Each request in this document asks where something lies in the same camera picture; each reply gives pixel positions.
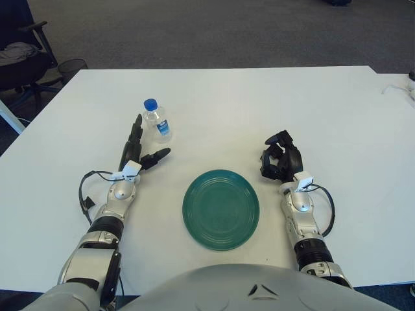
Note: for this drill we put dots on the black office chair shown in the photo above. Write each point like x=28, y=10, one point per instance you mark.
x=19, y=74

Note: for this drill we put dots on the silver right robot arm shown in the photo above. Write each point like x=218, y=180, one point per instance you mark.
x=301, y=214

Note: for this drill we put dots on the green round plate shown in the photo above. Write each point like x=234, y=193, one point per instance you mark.
x=220, y=210

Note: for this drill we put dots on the clear bottle with blue cap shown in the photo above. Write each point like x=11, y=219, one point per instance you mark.
x=159, y=128

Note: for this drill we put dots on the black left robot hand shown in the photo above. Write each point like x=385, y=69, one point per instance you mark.
x=131, y=152

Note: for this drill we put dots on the white table leg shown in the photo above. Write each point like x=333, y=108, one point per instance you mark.
x=11, y=116

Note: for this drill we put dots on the silver robot torso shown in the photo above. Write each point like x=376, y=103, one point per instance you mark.
x=227, y=291

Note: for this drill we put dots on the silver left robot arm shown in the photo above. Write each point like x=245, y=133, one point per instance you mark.
x=120, y=201

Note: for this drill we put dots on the grey cloth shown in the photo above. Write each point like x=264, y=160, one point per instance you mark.
x=16, y=52

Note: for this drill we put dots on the black mesh wastebasket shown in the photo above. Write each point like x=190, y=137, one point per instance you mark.
x=73, y=69

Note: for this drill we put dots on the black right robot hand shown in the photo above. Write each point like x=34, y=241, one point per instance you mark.
x=293, y=160

